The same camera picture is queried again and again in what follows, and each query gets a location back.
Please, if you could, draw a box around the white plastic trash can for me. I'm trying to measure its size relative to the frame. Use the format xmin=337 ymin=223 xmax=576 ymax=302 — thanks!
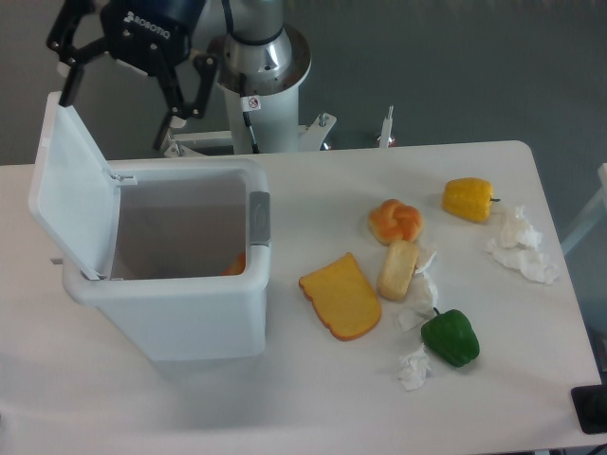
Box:
xmin=63 ymin=157 xmax=271 ymax=361

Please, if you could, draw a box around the crumpled tissue beside bun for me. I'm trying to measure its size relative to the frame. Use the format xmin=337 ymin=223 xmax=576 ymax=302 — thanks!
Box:
xmin=396 ymin=244 xmax=438 ymax=332

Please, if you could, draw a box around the large crumpled white tissue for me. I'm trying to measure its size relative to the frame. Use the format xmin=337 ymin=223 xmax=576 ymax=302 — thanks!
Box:
xmin=485 ymin=206 xmax=560 ymax=285

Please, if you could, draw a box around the small crumpled white tissue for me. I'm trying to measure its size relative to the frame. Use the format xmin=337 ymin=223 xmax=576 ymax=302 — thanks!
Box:
xmin=396 ymin=344 xmax=432 ymax=391

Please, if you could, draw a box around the yellow bell pepper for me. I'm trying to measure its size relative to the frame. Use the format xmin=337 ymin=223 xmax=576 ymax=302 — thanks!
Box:
xmin=442 ymin=177 xmax=499 ymax=223

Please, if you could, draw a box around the round knotted bread roll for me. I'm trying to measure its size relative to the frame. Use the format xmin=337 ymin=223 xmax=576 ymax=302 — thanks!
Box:
xmin=368 ymin=199 xmax=424 ymax=246

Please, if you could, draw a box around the black device at table edge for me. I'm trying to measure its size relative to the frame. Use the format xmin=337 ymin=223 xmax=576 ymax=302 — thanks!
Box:
xmin=570 ymin=384 xmax=606 ymax=434

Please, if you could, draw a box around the white metal robot base frame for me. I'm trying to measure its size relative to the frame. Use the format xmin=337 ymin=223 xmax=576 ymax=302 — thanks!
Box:
xmin=160 ymin=105 xmax=395 ymax=157

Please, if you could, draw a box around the orange item inside trash can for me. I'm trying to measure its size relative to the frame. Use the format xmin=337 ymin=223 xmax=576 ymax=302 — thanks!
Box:
xmin=221 ymin=252 xmax=247 ymax=276

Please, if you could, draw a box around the pale oblong bread bun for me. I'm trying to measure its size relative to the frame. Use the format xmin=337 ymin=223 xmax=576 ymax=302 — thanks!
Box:
xmin=377 ymin=240 xmax=419 ymax=300

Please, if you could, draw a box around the green bell pepper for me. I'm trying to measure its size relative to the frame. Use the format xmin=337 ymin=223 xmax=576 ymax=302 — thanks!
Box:
xmin=421 ymin=309 xmax=480 ymax=368

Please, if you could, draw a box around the white furniture edge at right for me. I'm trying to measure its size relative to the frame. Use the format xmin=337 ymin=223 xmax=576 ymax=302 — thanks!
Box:
xmin=561 ymin=163 xmax=606 ymax=255

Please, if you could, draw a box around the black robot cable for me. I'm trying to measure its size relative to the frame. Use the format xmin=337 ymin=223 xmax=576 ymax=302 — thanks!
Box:
xmin=220 ymin=0 xmax=261 ymax=155

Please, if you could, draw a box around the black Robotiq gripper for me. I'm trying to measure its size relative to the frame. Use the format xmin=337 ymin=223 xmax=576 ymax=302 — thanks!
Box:
xmin=46 ymin=0 xmax=219 ymax=151

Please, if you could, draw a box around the yellow toast bread slice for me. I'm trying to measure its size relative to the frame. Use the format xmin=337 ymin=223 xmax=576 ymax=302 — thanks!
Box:
xmin=299 ymin=252 xmax=382 ymax=341

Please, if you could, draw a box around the white trash can lid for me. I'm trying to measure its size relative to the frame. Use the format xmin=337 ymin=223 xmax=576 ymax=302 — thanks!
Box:
xmin=28 ymin=92 xmax=138 ymax=281

